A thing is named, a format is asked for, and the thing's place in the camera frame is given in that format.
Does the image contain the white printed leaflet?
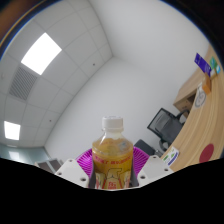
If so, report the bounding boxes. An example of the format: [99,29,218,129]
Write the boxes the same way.
[161,146,181,167]

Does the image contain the wooden side desk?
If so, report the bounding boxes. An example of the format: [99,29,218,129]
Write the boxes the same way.
[172,66,205,113]

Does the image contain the large square ceiling light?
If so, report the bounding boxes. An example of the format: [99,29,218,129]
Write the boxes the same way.
[20,31,63,76]

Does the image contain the grey ceiling air vent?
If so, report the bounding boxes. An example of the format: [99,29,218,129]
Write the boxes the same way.
[8,66,39,101]

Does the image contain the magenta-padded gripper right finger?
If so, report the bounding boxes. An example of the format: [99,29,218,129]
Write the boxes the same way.
[131,146,175,188]

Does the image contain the dark grey office chair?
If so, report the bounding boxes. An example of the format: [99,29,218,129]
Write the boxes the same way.
[132,138,157,157]

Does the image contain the amber drink bottle white cap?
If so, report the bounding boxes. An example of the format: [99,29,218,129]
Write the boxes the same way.
[90,115,135,191]

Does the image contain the black mesh office chair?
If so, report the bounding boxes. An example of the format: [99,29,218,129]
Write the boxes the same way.
[146,107,190,153]

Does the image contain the flat round red coaster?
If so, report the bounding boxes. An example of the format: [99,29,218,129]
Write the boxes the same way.
[198,143,216,164]

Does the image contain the upright purple box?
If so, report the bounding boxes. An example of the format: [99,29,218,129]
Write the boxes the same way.
[193,52,214,75]

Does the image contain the small square ceiling light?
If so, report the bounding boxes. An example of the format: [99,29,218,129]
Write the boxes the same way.
[3,120,22,142]

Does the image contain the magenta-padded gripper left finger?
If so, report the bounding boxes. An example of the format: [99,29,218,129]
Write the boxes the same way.
[54,148,95,189]

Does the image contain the flat green box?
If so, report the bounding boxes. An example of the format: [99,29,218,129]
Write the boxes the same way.
[209,56,218,70]

